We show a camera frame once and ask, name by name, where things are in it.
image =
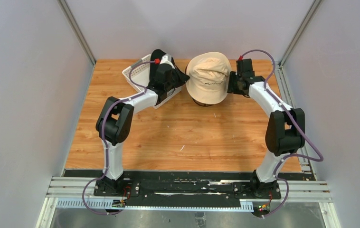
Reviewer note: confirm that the beige bucket hat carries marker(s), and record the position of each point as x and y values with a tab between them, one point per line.
208	77

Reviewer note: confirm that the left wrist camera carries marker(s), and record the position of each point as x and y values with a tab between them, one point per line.
165	59

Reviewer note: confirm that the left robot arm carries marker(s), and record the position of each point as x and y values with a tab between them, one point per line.
116	117

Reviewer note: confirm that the black hat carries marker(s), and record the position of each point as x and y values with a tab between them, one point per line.
158	53

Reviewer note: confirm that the white perforated plastic basket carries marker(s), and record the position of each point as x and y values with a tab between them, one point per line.
141	76

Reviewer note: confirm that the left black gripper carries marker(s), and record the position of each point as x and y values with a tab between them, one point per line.
177	85

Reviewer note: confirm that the black wire hat stand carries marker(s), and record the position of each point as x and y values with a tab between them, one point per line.
201	104

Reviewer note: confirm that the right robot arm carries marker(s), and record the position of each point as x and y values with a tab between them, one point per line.
281	138

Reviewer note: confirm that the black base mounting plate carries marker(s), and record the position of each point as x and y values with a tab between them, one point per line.
182	189

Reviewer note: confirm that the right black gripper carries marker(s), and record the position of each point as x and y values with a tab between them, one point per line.
231	89

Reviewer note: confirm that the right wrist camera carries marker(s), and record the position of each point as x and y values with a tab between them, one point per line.
240	57

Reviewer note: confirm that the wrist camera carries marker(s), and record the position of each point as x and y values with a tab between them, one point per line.
240	57
165	59

